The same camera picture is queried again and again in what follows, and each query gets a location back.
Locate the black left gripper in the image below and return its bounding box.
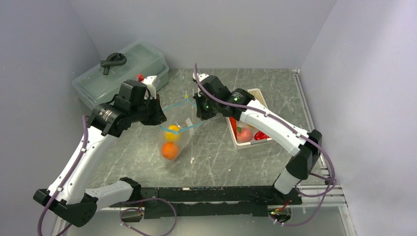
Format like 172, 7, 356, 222
130, 94, 167, 125

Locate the clear zip top bag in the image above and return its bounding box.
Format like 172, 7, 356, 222
158, 95, 203, 161

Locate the orange toy orange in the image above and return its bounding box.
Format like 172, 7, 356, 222
160, 142, 179, 160

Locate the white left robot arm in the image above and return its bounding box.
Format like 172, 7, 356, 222
33, 76, 166, 227

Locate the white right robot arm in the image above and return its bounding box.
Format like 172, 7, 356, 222
193, 73, 322, 204

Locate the orange toy carrot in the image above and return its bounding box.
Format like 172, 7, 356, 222
229, 117, 237, 138

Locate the pink toy peach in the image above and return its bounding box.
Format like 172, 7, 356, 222
236, 127, 253, 143

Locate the white perforated plastic basket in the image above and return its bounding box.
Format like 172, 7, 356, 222
225, 88, 276, 150

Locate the red toy pepper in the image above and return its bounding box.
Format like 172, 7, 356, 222
253, 131, 269, 141

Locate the green lidded storage box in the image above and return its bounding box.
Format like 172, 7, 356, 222
72, 41, 169, 109

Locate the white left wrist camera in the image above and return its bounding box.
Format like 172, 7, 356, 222
141, 75, 159, 98

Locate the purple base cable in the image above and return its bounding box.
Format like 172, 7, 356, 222
119, 199, 178, 236

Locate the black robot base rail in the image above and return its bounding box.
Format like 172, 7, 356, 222
111, 185, 302, 219

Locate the aluminium frame rail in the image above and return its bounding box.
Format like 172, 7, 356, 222
291, 69, 347, 207

